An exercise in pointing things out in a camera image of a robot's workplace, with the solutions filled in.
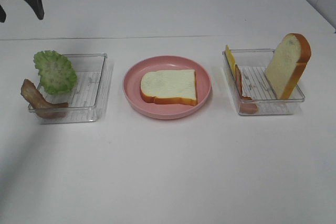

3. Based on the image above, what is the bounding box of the clear plastic tray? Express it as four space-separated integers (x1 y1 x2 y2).
28 53 113 124
222 49 305 115

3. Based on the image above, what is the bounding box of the bread slice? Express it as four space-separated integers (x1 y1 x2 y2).
140 69 198 106
265 33 311 100

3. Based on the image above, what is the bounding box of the clear left plastic tray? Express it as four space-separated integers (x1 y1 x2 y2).
28 53 113 124

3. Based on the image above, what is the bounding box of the clear right plastic tray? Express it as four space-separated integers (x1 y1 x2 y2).
222 49 305 115

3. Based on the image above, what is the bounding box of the green lettuce leaf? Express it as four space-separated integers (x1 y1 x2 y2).
34 50 78 95

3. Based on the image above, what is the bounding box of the pink round plate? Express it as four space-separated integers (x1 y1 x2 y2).
123 56 212 120

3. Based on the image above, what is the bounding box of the yellow cheese slice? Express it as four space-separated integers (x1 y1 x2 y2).
225 45 236 77

